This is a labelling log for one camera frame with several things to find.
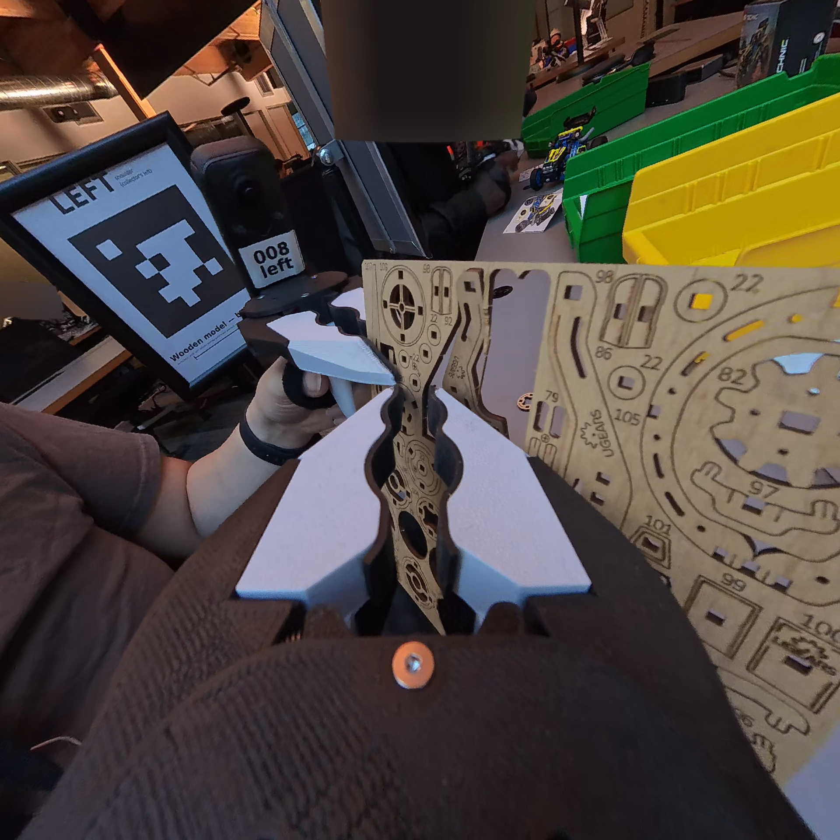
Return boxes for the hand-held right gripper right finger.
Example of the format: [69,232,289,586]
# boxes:
[428,387,593,623]

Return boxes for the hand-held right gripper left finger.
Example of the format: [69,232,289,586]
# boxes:
[235,386,406,621]

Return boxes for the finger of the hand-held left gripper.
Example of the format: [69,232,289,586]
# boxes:
[330,287,368,331]
[264,310,400,388]

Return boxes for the laser-cut wooden parts sheet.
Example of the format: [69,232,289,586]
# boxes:
[361,259,840,785]

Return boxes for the person's left hand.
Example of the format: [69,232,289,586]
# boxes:
[246,361,358,452]

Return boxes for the black wristband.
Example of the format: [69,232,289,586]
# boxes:
[238,413,312,467]

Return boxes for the black framed marker sign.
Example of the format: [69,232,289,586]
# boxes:
[0,113,263,401]

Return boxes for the black handheld controller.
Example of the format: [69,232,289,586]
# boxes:
[456,141,500,181]

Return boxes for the printed buggy picture card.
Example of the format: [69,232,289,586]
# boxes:
[502,190,564,234]

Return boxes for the person's brown shirt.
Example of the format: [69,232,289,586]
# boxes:
[0,402,198,840]

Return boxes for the blue yellow toy buggy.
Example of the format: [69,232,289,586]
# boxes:
[530,115,608,191]

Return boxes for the nested green plastic bins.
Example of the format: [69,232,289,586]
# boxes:
[563,56,840,263]

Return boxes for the green plastic bin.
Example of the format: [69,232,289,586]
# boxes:
[521,62,651,158]

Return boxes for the black rectangular case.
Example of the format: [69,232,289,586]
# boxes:
[646,56,723,109]

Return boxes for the nested yellow plastic bins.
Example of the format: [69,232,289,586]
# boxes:
[622,92,840,266]

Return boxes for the black toy kit box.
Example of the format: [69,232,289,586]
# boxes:
[735,0,834,89]

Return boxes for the grey metal frame panel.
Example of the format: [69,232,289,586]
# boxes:
[259,0,431,258]

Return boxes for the silver ventilation duct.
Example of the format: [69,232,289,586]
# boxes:
[0,72,119,112]

